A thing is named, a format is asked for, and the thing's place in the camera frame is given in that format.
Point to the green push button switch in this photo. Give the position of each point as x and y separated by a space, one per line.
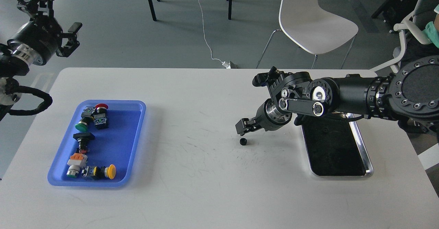
87 117

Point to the blue plastic tray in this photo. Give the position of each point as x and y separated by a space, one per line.
115 145

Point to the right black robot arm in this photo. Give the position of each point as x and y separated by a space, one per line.
409 96

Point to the orange white green switch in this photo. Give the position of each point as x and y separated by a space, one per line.
76 163

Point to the white plastic chair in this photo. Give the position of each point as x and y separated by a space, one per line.
315 30

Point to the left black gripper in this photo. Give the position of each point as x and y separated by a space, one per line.
37 41

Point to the seated person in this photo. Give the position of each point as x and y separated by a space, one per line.
415 50

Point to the shiny metal tray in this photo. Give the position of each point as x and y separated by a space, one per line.
335 147

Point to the yellow mushroom push button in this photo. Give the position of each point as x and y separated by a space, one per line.
98 173

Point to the grey office chair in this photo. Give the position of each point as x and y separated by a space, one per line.
408 18

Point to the red mushroom push button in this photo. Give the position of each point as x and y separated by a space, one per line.
100 116

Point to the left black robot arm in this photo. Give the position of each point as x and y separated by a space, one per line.
11 91

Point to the black square push button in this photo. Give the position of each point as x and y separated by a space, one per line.
83 139

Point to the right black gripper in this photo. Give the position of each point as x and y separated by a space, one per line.
268 117

